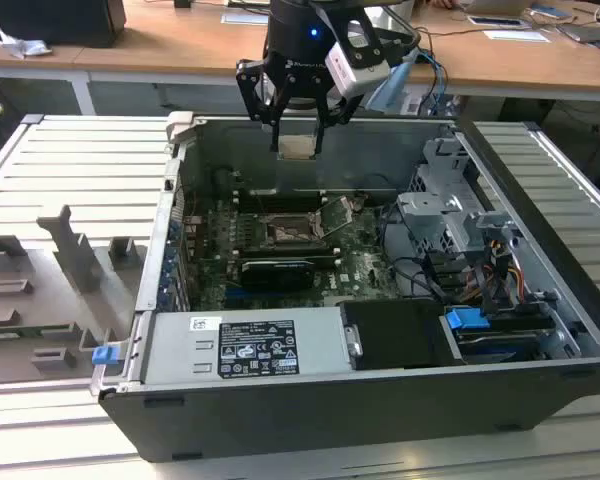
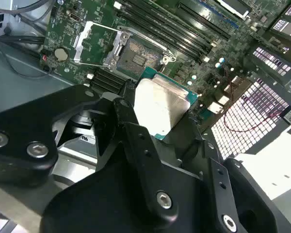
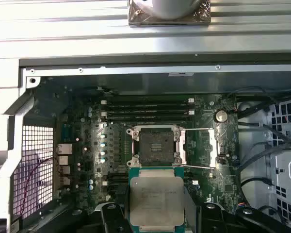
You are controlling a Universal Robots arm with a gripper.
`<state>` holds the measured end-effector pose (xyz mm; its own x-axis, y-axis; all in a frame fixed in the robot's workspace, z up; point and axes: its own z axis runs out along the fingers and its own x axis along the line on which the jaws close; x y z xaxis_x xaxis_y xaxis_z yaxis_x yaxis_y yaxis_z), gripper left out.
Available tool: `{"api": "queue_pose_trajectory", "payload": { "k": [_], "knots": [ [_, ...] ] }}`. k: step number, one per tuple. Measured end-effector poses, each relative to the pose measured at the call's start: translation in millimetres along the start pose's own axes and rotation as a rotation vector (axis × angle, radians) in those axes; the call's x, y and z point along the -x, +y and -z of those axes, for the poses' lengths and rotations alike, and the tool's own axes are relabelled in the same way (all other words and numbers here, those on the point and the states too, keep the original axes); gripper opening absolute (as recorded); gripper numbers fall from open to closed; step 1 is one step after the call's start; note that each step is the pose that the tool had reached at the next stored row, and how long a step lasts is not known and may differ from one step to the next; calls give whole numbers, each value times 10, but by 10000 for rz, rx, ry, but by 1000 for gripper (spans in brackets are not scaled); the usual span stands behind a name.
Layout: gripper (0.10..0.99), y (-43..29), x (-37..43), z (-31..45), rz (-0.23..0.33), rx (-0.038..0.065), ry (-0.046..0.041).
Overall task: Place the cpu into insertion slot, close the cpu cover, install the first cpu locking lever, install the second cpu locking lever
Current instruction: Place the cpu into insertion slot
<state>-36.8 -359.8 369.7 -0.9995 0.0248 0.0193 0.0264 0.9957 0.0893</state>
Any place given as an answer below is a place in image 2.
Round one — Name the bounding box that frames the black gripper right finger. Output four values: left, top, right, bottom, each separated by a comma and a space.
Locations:
181, 116, 291, 233

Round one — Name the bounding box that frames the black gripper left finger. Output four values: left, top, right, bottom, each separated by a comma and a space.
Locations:
0, 81, 179, 218

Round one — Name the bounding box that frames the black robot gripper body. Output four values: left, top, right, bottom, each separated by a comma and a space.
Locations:
42, 109, 220, 233

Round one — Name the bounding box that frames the silver topped CPU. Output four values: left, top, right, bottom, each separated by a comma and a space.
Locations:
133, 66, 199, 141

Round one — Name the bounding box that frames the metal socket cover frame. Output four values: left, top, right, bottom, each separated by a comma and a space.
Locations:
73, 20, 122, 68

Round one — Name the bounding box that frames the metal wire locking lever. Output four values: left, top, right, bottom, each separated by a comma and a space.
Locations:
116, 25, 177, 61

